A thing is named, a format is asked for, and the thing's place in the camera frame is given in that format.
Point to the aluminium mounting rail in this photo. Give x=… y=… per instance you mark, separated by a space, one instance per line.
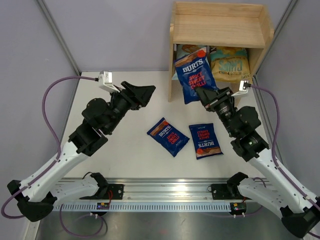
x=165 y=189

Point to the wooden two-tier shelf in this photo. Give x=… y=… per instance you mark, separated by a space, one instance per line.
x=220 y=24

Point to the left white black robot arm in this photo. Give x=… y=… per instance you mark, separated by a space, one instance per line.
x=39 y=194

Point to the left aluminium frame post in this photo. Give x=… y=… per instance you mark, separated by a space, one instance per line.
x=44 y=9

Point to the right aluminium frame post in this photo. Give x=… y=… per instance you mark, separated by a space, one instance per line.
x=282 y=22

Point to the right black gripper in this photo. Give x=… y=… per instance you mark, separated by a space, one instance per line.
x=209 y=96

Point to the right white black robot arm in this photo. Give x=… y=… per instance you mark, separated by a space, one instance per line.
x=296 y=206

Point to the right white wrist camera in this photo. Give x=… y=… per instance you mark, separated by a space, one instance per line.
x=243 y=88

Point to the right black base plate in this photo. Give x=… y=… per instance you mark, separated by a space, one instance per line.
x=223 y=191

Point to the blue burts chips bag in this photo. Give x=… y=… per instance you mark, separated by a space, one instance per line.
x=193 y=70
x=168 y=136
x=205 y=141

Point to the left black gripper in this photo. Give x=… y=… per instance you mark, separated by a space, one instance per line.
x=143 y=95

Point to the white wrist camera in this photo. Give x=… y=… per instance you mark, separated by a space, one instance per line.
x=105 y=82
x=243 y=88

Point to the aluminium frame post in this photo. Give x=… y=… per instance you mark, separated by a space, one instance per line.
x=44 y=9
x=282 y=22

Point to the large yellow kettle chips bag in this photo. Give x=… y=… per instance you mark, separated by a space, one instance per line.
x=229 y=64

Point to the white slotted cable duct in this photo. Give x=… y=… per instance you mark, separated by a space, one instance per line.
x=219 y=207

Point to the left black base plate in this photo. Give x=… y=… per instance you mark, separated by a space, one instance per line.
x=113 y=192

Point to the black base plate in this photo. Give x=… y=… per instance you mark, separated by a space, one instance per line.
x=223 y=191
x=113 y=192

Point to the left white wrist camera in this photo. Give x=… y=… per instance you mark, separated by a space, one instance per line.
x=105 y=82

